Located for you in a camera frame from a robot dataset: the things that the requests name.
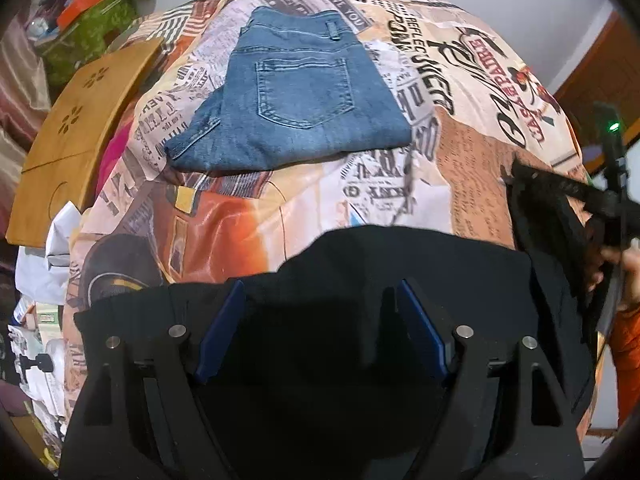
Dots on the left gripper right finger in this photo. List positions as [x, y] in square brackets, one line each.
[503, 415]

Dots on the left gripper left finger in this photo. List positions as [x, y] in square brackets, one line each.
[149, 354]

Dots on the black pants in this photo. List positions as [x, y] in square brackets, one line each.
[321, 381]

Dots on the right hand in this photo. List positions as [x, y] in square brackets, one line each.
[628, 260]

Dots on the white cloth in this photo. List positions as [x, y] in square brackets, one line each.
[42, 274]

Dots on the newspaper print bed cover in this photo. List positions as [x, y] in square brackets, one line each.
[472, 104]

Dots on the wooden lap desk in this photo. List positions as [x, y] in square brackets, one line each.
[63, 162]

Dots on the folded blue jeans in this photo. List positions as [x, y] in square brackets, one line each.
[297, 88]

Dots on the striped red curtain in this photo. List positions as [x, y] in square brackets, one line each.
[25, 102]

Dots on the green storage box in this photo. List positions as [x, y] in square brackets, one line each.
[85, 40]

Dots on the orange box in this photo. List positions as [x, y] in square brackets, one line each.
[73, 10]

